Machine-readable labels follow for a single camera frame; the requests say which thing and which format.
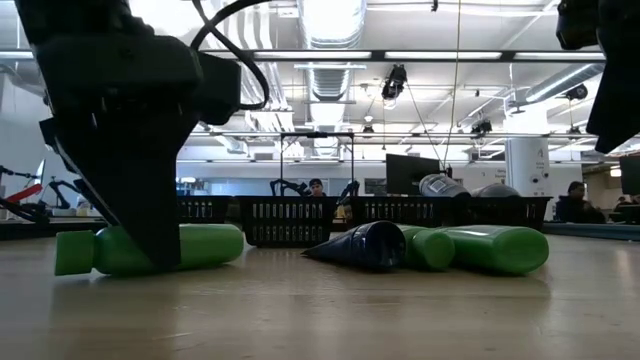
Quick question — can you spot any black aluminium table frame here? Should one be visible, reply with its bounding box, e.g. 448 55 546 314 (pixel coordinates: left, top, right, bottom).
0 216 640 243

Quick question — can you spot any dark blue squeeze tube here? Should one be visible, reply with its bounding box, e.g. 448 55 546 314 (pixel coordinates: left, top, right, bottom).
301 220 407 272

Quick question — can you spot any white round column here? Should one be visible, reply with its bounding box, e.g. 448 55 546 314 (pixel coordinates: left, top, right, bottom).
504 137 551 199

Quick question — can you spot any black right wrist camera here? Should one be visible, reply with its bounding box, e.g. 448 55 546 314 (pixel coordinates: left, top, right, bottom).
555 0 604 51

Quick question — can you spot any black computer monitor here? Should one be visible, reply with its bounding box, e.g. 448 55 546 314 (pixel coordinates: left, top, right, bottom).
619 155 640 197
385 153 442 196

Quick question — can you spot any long ceiling light fixture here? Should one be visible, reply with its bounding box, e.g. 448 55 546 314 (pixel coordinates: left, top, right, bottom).
0 48 607 64

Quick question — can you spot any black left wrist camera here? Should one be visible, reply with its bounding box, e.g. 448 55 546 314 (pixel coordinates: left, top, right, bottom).
197 51 243 126

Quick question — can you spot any silver ceiling air duct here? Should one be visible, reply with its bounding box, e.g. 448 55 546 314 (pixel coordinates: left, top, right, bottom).
297 0 369 157
523 62 607 105

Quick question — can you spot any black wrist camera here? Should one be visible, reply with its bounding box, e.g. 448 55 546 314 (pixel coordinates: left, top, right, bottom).
197 51 243 126
555 0 604 51

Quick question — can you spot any thin hanging cable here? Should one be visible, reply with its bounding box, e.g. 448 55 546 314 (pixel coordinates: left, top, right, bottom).
442 0 462 171

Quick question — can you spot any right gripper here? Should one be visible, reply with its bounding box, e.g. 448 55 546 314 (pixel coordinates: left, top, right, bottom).
585 0 640 155

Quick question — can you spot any black plastic slotted basket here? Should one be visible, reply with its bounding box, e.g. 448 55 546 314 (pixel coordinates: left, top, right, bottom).
175 195 236 225
348 195 451 231
447 195 553 232
237 195 340 249

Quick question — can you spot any green travel bottle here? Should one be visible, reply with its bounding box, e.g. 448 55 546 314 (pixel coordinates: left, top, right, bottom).
397 224 456 273
438 224 550 276
53 223 245 277

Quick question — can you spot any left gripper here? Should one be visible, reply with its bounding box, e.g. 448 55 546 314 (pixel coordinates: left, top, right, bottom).
34 33 204 272

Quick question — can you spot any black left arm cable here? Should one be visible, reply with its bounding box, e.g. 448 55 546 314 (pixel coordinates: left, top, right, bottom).
189 0 271 111

